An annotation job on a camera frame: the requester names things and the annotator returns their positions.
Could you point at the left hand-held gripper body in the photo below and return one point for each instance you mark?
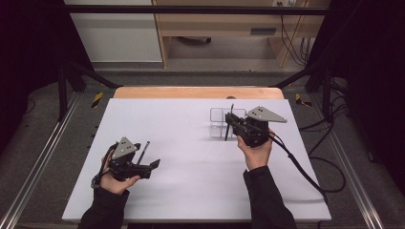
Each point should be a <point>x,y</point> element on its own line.
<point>125,167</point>

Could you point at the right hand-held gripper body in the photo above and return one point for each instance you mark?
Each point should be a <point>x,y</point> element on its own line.
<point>254,132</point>

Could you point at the dark pencil with silver end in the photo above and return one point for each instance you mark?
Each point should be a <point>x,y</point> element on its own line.
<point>144,151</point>

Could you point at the clear plastic organizer box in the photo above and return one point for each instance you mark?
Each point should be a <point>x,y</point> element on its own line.
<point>218,119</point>

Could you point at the person's left hand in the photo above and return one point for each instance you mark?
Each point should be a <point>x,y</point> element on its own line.
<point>117,187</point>

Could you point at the person's right hand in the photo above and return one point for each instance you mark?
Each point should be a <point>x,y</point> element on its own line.
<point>256,157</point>

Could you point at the white table cover board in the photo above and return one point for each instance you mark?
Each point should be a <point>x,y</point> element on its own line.
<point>191,165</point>

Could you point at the wooden table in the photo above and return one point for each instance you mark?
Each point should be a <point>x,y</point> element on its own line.
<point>191,92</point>

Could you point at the right yellow clamp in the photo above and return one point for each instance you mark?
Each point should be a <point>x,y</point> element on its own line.
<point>299,99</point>

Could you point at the black metal stand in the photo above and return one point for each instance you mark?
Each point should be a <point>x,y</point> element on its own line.
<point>62,95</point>
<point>327,95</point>

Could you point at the light wooden desk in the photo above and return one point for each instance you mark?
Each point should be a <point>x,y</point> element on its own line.
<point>223,27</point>

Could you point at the white cabinet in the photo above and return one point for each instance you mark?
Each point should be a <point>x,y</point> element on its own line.
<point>117,38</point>

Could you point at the black curtain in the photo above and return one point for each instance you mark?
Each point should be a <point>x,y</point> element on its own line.
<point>372,79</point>
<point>28,63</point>

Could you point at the aluminium floor rail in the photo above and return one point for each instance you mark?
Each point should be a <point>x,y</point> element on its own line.
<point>38,165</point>
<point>350,165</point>

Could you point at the black horizontal frame bar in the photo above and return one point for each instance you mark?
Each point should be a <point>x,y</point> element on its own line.
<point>191,9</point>

